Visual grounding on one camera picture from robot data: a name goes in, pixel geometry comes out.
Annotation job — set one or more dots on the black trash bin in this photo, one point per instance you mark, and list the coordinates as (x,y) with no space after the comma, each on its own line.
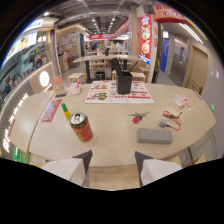
(100,75)

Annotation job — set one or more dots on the keys with red fob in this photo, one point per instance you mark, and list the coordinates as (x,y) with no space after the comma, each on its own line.
(138,117)

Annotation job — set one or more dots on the large printed menu sheet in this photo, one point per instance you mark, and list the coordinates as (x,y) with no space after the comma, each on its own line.
(113,95)

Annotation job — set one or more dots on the red food poster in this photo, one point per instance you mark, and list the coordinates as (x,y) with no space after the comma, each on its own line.
(145,38)

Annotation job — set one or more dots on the wooden stool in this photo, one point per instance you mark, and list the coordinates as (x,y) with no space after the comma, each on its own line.
(77,77)
(135,75)

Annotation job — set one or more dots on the yellow bottle green cap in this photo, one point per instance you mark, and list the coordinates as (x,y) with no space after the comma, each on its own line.
(65,111)

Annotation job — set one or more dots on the orange standing sign card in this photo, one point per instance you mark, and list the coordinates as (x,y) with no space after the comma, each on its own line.
(58,84)

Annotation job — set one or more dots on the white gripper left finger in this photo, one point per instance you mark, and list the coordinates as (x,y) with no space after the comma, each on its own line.
(68,168)

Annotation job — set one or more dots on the red menu card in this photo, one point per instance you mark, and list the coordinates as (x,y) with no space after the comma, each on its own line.
(50,110)

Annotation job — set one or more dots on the gray rectangular box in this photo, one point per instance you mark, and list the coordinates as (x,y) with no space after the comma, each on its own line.
(155,135)

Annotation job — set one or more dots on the red drink can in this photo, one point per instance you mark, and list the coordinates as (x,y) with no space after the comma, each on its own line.
(81,126)

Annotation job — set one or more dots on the black chopstick holder box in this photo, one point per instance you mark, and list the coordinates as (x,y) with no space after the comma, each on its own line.
(124,81)

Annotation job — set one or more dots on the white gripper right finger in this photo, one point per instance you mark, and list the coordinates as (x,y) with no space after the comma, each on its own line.
(156,170)

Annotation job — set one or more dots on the crumpled white red wrapper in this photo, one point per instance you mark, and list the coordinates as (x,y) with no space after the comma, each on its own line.
(181,100)

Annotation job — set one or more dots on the white tissue packet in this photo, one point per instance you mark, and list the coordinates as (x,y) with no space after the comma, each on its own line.
(73,89)

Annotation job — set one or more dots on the long wooden dining table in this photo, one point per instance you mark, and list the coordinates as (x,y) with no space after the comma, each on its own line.
(103,60)

